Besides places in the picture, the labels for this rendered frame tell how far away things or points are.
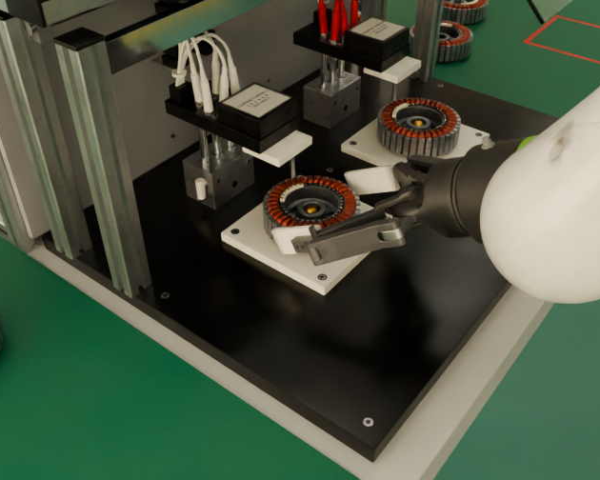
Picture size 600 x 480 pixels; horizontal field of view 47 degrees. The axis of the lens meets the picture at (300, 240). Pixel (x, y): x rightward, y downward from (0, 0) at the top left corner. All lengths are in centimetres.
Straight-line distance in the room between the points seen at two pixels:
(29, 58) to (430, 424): 51
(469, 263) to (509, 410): 89
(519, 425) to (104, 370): 111
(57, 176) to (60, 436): 26
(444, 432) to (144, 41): 45
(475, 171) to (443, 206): 5
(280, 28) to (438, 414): 63
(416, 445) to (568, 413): 106
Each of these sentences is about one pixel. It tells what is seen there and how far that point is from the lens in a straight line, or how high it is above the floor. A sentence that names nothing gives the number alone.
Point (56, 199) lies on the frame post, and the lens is 77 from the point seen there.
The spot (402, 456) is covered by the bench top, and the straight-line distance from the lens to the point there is 65.
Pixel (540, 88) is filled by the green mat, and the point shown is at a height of 75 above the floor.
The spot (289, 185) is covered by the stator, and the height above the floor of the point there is 82.
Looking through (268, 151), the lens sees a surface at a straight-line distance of 75.
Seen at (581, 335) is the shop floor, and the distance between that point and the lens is 187.
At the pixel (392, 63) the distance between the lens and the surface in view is 94.
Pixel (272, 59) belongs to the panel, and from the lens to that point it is 107.
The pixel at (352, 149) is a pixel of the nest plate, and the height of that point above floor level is 78.
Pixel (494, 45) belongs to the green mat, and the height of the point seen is 75.
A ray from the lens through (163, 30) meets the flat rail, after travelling 67.
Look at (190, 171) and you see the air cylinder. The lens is 85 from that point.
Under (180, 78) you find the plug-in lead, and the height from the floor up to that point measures 92.
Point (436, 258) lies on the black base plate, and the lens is 79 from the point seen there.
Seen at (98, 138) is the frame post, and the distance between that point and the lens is 64.
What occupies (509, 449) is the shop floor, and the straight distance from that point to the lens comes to 160.
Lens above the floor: 129
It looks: 40 degrees down
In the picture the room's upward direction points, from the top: straight up
